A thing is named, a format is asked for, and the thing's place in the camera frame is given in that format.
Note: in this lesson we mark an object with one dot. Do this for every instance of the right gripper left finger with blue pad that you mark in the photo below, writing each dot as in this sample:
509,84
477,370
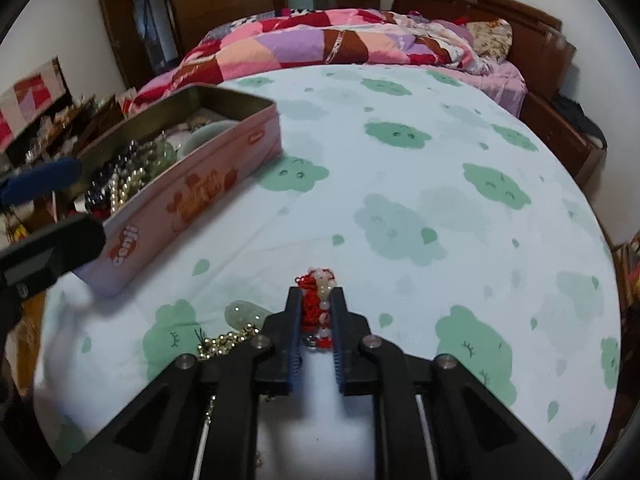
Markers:
198,419

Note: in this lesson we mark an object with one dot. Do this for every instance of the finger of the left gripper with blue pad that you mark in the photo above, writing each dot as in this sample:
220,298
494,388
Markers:
18,188
32,265

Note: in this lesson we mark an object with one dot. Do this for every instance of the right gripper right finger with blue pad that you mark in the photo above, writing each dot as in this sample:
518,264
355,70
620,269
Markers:
433,419

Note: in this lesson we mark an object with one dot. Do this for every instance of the red bead tassel charm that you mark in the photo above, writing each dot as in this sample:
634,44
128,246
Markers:
316,286

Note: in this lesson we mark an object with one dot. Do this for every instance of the green jade bangle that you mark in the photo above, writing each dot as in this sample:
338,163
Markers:
163,156

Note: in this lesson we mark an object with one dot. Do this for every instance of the pale jade bangle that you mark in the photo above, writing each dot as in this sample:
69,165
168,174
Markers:
202,135

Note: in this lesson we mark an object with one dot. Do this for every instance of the red cord jade pendant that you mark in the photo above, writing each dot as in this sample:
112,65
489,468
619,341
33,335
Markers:
239,313

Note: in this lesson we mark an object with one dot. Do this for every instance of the cluttered wooden side cabinet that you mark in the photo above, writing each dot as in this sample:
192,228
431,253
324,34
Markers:
84,120

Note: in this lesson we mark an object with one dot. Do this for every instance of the television screen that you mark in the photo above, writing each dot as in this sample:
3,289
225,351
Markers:
28,98

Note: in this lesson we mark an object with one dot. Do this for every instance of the pink metal tin box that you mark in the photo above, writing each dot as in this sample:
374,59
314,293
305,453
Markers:
145,212

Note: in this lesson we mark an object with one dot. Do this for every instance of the cloud pattern tablecloth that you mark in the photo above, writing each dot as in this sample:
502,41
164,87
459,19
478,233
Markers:
447,222

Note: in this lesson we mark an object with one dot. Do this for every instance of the patchwork quilt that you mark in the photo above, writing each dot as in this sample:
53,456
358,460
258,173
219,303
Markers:
330,37

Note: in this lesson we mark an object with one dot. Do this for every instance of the wooden nightstand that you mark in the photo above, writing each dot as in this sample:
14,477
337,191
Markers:
579,155

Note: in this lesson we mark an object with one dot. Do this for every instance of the colourful patterned cushion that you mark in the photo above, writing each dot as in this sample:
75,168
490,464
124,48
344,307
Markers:
628,256

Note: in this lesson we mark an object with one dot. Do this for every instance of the dark clothes on nightstand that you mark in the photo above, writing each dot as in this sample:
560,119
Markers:
573,113

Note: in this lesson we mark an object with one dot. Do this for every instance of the floral pillow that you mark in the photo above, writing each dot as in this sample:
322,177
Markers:
491,39

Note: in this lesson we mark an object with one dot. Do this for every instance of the wooden bed with pink sheet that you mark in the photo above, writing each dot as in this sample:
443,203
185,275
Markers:
469,37

